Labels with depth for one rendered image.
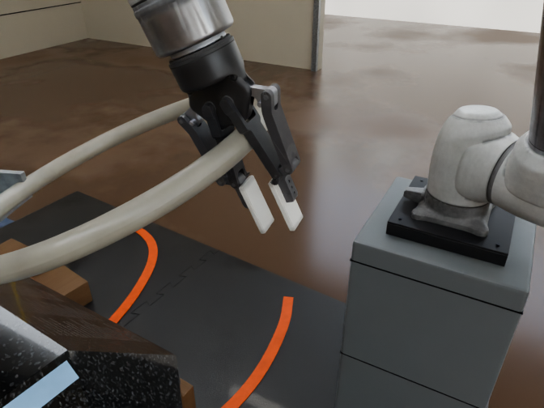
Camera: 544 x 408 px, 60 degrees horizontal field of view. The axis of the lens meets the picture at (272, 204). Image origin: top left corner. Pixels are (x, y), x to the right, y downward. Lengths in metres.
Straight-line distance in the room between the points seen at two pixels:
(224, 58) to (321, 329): 1.65
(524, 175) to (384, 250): 0.35
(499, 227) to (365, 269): 0.34
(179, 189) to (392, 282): 0.82
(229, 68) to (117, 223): 0.19
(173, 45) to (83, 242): 0.21
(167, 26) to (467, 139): 0.79
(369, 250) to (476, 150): 0.33
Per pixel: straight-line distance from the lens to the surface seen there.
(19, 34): 7.15
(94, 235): 0.48
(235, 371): 1.89
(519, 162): 1.05
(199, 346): 1.98
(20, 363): 0.96
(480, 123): 1.13
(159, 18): 0.49
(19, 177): 0.88
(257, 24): 5.90
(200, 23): 0.48
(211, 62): 0.49
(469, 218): 1.22
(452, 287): 1.17
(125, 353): 1.06
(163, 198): 0.47
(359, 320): 1.33
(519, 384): 2.08
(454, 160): 1.15
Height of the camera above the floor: 1.48
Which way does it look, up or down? 31 degrees down
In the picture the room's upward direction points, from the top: straight up
